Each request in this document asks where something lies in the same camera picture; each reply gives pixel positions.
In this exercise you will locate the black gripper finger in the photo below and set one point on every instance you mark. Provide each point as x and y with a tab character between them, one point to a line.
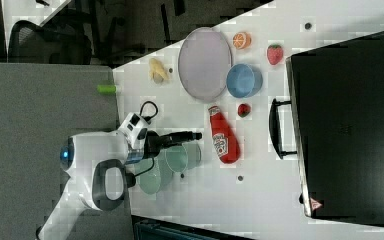
187	136

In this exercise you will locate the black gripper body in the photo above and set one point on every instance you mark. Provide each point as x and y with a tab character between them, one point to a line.
155	143

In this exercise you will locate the red plush ketchup bottle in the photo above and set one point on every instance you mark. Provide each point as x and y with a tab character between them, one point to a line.
224	140

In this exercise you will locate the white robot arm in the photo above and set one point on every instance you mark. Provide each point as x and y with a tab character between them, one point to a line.
95	163

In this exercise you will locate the small red strawberry toy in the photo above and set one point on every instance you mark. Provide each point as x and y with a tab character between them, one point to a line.
243	110

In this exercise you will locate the peeled banana toy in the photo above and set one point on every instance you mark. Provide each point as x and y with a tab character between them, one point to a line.
157	71

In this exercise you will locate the green marker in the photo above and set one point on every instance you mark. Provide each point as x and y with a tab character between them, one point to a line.
108	89

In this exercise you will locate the large grey round plate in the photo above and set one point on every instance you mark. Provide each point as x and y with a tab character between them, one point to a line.
203	63

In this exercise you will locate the blue bowl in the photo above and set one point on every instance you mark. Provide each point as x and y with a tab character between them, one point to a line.
244	80

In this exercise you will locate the orange slice toy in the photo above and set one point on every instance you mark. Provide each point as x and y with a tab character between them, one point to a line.
241	40

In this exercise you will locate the large plush strawberry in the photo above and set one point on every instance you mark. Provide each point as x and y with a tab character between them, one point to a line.
274	54

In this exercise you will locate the black office chair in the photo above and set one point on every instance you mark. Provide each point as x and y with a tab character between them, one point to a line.
50	44

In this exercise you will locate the black toaster oven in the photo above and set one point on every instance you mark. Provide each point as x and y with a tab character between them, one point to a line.
337	103

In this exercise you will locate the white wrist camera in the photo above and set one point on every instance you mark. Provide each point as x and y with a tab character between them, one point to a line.
134	127

